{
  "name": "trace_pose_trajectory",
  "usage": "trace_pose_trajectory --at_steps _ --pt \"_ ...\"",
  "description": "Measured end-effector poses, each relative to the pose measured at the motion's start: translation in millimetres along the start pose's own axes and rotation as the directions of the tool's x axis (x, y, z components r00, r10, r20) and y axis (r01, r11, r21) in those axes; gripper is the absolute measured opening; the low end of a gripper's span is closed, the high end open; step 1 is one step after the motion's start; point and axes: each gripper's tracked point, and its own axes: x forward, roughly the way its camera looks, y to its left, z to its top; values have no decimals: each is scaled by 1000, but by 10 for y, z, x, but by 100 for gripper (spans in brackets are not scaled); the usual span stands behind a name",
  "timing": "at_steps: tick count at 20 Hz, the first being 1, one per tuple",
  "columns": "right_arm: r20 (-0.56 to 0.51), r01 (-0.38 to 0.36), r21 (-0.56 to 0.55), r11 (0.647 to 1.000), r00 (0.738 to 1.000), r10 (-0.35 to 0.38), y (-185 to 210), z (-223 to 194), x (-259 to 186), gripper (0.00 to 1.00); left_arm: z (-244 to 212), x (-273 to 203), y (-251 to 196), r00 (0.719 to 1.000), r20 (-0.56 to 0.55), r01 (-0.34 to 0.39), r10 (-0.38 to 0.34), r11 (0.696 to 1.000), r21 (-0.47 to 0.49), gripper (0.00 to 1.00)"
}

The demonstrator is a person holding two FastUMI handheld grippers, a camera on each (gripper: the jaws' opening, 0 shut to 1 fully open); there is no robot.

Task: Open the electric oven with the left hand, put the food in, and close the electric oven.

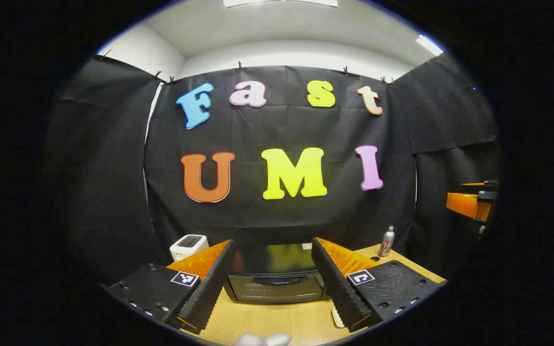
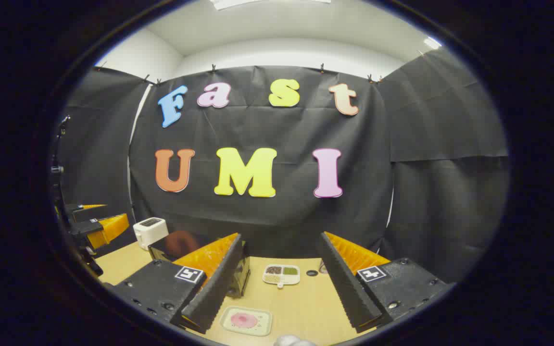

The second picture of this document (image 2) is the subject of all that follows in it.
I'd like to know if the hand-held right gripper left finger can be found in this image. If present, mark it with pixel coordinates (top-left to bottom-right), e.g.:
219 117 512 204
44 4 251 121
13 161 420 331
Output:
109 233 243 334

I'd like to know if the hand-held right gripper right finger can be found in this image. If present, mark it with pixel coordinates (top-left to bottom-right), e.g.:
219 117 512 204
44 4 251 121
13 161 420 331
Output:
316 231 455 333

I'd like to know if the cream plate with pink food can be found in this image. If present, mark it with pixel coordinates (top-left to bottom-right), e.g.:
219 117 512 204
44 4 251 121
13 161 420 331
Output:
220 306 273 336

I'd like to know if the black electric oven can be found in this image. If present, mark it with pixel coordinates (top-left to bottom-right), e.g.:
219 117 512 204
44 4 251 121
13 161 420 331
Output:
148 231 251 297

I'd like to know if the white toaster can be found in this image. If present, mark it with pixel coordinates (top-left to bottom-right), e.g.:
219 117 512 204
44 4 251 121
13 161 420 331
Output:
133 217 169 250

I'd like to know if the white divided snack dish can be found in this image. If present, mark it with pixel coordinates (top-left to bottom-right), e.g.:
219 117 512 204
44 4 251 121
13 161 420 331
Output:
263 264 301 288

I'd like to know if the black backdrop cloth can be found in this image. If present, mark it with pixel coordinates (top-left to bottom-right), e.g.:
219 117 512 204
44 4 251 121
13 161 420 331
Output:
58 48 511 284

